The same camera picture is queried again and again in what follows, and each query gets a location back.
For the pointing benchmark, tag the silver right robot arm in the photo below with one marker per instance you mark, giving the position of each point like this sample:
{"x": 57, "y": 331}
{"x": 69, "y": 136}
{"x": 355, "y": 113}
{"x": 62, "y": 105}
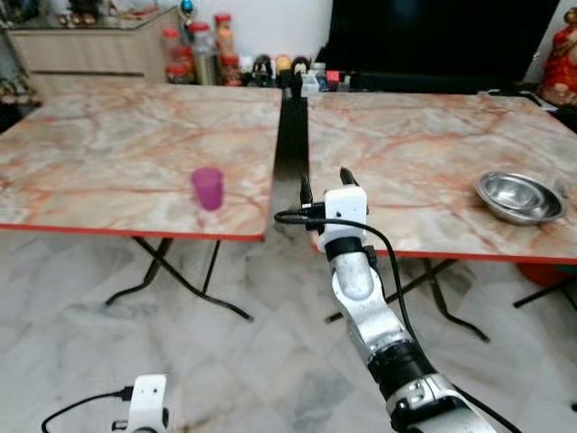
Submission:
{"x": 361, "y": 307}

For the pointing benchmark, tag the purple plastic cup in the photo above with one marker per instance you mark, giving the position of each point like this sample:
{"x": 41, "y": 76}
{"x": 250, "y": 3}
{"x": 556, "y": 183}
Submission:
{"x": 207, "y": 188}

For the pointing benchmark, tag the small red box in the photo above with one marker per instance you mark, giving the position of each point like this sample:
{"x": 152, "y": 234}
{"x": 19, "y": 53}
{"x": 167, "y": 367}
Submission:
{"x": 333, "y": 79}

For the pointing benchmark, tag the small blue white box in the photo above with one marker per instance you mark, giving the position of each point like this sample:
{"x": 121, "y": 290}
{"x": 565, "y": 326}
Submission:
{"x": 312, "y": 85}

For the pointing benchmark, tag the dark round toy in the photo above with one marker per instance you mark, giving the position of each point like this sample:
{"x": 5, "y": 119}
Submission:
{"x": 262, "y": 72}
{"x": 302, "y": 66}

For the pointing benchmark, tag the black folding table legs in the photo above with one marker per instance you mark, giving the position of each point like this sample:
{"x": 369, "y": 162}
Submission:
{"x": 156, "y": 253}
{"x": 433, "y": 271}

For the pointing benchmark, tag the orange round toy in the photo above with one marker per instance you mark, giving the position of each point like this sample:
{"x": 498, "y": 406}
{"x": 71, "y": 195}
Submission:
{"x": 284, "y": 63}

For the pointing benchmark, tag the black flat television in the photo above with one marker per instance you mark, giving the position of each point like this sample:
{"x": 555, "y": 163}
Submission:
{"x": 433, "y": 41}

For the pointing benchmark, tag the stainless steel bowl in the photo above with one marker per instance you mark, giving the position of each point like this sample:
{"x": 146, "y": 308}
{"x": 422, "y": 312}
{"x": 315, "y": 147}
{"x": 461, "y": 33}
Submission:
{"x": 520, "y": 198}

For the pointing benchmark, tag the tall red snack jar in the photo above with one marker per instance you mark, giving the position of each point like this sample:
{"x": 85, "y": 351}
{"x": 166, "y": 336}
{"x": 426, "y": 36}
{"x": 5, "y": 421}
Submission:
{"x": 224, "y": 34}

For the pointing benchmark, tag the red lidded clear jar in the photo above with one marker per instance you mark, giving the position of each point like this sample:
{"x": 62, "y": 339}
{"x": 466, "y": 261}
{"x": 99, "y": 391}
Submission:
{"x": 173, "y": 59}

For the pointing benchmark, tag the red plastic basin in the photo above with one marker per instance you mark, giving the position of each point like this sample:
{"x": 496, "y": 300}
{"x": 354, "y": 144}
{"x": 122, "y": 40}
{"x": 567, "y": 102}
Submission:
{"x": 545, "y": 273}

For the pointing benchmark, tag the gold trophy with teal ball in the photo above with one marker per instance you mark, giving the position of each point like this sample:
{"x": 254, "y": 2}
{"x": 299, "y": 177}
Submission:
{"x": 187, "y": 9}

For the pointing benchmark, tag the red gold statue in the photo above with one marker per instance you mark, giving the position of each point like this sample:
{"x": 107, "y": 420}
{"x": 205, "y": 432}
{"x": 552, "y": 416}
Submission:
{"x": 561, "y": 72}

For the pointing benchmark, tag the light wooden cabinet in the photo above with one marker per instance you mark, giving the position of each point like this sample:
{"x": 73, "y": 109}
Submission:
{"x": 90, "y": 54}

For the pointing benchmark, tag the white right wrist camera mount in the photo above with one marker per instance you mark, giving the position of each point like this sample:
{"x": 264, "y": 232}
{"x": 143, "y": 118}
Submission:
{"x": 347, "y": 212}

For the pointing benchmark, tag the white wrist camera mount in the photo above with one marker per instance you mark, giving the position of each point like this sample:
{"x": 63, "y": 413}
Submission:
{"x": 347, "y": 212}
{"x": 147, "y": 401}

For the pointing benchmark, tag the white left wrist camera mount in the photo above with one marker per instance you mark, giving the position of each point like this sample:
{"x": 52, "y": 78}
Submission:
{"x": 147, "y": 401}

